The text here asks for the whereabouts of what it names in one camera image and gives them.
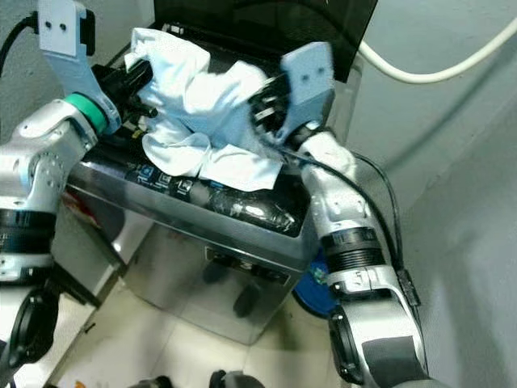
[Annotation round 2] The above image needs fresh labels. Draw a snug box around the white cloth garment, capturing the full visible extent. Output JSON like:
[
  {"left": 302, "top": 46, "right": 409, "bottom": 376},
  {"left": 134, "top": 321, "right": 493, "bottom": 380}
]
[{"left": 125, "top": 27, "right": 288, "bottom": 193}]

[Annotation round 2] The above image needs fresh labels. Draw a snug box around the silver top-load washing machine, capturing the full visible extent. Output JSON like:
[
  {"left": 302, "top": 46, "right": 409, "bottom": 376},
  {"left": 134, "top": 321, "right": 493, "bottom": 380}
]
[{"left": 66, "top": 32, "right": 360, "bottom": 347}]

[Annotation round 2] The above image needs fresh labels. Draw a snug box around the dark translucent washer lid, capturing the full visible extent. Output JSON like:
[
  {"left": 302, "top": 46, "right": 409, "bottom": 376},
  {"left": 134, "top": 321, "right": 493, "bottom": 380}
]
[{"left": 152, "top": 0, "right": 379, "bottom": 82}]

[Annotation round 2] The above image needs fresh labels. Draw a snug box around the dark robot left foot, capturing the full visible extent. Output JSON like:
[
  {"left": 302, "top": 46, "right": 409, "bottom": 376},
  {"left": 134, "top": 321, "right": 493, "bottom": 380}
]
[{"left": 129, "top": 376, "right": 170, "bottom": 388}]

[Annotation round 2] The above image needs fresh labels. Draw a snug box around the dark robot foot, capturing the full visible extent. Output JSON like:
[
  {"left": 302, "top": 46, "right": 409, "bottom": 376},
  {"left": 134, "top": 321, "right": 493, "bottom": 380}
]
[
  {"left": 208, "top": 370, "right": 263, "bottom": 388},
  {"left": 129, "top": 376, "right": 170, "bottom": 388}
]

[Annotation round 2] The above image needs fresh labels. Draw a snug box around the dark robot right foot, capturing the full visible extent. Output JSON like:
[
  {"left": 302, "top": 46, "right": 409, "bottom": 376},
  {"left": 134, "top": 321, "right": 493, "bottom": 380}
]
[{"left": 208, "top": 370, "right": 263, "bottom": 388}]

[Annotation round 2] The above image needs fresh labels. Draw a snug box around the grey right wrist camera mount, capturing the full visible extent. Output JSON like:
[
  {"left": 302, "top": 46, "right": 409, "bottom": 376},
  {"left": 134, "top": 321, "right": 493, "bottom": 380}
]
[{"left": 281, "top": 42, "right": 334, "bottom": 146}]

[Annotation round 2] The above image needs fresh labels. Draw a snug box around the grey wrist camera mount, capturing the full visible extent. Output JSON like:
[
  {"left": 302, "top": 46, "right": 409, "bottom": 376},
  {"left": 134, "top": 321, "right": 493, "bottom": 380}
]
[
  {"left": 281, "top": 42, "right": 334, "bottom": 146},
  {"left": 36, "top": 0, "right": 99, "bottom": 106}
]

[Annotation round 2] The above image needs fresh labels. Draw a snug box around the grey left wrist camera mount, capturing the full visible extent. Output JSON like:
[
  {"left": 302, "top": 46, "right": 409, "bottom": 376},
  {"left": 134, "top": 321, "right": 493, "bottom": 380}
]
[{"left": 36, "top": 0, "right": 99, "bottom": 106}]

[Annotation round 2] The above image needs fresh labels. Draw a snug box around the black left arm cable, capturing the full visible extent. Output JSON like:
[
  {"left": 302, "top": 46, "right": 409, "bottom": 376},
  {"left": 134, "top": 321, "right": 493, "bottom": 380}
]
[{"left": 0, "top": 10, "right": 41, "bottom": 65}]

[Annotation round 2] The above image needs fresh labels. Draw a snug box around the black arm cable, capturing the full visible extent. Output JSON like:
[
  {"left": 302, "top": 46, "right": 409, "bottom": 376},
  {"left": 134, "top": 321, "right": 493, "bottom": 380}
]
[
  {"left": 0, "top": 10, "right": 41, "bottom": 65},
  {"left": 279, "top": 141, "right": 422, "bottom": 308}
]

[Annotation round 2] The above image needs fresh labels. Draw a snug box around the white hose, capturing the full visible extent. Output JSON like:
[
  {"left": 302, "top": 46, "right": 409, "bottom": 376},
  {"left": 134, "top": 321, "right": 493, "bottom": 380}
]
[{"left": 358, "top": 16, "right": 517, "bottom": 86}]

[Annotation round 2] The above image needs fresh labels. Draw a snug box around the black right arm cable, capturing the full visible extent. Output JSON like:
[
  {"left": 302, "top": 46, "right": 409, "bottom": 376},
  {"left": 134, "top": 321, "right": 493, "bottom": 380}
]
[{"left": 279, "top": 141, "right": 422, "bottom": 308}]

